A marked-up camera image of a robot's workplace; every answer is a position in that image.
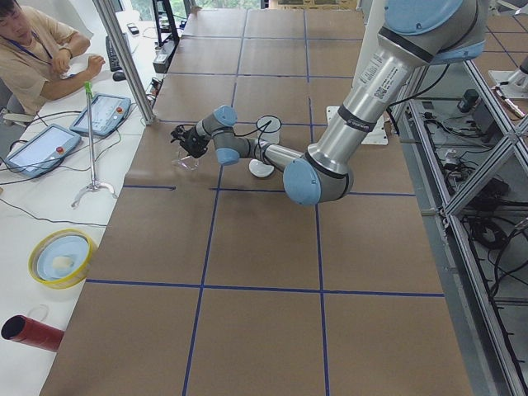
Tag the aluminium frame rail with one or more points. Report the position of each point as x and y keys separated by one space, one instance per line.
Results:
x=467 y=134

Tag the near teach pendant tablet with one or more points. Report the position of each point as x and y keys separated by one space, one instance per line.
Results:
x=44 y=152

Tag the seated person beige shirt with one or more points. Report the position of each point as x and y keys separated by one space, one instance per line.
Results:
x=36 y=51

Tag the teach pendant tablet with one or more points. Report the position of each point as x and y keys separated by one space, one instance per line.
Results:
x=108 y=112
x=44 y=152

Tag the white cup lid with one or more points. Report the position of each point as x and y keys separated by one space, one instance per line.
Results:
x=259 y=169

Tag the aluminium frame post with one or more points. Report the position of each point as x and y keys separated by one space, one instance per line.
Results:
x=110 y=22

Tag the black computer mouse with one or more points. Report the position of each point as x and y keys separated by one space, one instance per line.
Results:
x=118 y=76

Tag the black keyboard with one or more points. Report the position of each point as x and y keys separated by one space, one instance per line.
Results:
x=113 y=59

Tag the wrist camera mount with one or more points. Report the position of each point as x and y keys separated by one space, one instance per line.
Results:
x=180 y=133

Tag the clear glass funnel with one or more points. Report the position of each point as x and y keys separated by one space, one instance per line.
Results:
x=184 y=160

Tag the metal reacher grabber tool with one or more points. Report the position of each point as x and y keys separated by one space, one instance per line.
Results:
x=94 y=185

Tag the red cylinder tube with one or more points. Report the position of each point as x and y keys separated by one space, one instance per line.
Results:
x=32 y=333

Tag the yellow tape roll with plate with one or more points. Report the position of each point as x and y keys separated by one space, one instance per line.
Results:
x=62 y=259

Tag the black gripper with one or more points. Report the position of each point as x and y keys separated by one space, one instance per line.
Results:
x=190 y=135

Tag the far teach pendant tablet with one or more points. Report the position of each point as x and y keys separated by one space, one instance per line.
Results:
x=108 y=112

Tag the white enamel cup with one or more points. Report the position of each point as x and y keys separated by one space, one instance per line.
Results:
x=269 y=128

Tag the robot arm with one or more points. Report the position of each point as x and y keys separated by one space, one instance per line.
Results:
x=414 y=34

